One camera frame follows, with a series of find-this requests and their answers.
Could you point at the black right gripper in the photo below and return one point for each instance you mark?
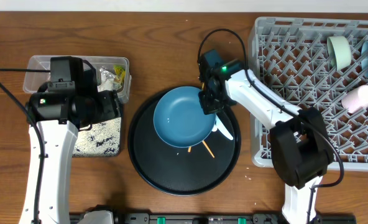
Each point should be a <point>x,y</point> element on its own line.
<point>207,106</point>

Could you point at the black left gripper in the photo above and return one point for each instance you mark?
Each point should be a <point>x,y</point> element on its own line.
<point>114,107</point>

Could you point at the white napkin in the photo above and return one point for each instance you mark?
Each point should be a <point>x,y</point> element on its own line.
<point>106,84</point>

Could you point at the yellow foil wrapper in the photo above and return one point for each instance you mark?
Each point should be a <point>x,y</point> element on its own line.
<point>118,72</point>

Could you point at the blue plate with rice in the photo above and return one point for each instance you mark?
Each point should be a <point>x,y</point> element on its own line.
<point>179,120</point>

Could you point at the green bowl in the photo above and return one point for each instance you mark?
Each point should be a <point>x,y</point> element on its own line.
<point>339,49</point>

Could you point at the white cup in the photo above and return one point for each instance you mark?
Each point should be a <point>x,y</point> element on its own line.
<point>356,99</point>

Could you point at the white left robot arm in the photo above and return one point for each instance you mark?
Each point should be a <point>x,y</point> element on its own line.
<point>55,119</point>

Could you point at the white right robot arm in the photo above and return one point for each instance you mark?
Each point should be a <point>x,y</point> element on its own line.
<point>299,145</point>

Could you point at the grey dishwasher rack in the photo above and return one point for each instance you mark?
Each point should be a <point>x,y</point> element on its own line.
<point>290,56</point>

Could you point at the white plastic spoon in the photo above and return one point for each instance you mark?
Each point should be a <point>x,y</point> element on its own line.
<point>221,127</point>

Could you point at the black rectangular tray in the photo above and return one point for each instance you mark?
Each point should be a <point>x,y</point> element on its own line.
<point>103,140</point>

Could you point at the clear plastic bin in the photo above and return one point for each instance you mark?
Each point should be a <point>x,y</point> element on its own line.
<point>33,81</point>

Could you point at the round black tray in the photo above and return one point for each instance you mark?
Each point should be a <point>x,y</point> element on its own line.
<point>175,170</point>

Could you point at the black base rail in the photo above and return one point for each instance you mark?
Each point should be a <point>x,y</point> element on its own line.
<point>166,218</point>

